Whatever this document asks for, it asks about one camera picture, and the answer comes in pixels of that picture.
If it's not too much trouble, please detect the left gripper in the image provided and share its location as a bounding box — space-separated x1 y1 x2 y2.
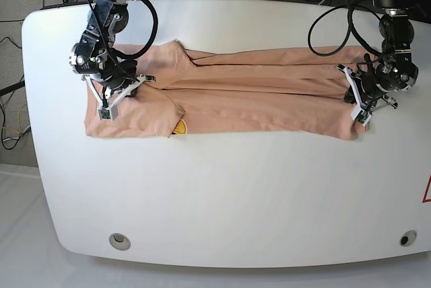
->
336 63 398 115

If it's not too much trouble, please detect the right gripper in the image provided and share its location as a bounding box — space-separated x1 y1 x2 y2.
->
83 74 156 108

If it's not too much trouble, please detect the peach pink T-shirt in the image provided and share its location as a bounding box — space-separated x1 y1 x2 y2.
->
84 40 365 140

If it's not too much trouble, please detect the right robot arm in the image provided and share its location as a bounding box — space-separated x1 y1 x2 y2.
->
69 0 158 120

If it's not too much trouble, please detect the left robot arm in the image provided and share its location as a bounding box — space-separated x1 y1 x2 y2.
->
337 0 419 125

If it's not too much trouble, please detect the red triangle warning sticker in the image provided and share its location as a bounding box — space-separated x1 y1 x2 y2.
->
422 177 431 203

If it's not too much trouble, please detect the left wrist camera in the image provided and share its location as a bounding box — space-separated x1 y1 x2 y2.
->
351 106 372 127

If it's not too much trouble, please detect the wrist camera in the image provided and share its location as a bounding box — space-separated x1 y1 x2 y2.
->
351 106 372 127
97 106 118 121

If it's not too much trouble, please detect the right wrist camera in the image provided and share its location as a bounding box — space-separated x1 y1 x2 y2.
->
97 106 118 121

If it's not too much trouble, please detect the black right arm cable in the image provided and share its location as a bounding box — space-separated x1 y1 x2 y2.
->
114 0 159 63

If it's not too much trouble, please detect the black floor cable left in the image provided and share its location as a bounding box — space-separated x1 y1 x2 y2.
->
0 36 32 150

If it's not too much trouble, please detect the left table cable grommet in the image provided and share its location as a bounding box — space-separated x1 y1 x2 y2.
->
108 233 131 251

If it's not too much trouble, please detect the table cable grommet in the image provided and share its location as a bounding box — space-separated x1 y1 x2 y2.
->
108 233 131 251
399 230 418 247

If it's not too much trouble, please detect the right table cable grommet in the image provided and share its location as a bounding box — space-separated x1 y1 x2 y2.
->
399 230 418 247

